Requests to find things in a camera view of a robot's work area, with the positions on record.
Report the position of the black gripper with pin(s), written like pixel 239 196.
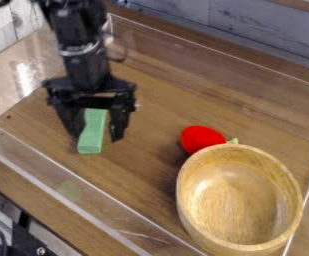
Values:
pixel 90 87

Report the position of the green rectangular block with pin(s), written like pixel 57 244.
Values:
pixel 90 140

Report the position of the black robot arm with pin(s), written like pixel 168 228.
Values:
pixel 76 21

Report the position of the light wooden bowl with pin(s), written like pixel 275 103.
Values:
pixel 239 200

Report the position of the red toy strawberry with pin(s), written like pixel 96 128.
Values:
pixel 198 137

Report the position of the clear acrylic corner bracket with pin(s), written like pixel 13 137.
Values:
pixel 109 33

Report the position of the clear acrylic front wall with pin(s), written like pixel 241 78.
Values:
pixel 96 223

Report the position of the clear acrylic wall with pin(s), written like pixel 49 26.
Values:
pixel 96 223
pixel 255 91

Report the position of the clear acrylic back wall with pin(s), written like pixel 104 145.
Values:
pixel 255 91

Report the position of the black clamp with cable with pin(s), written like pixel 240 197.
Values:
pixel 25 244

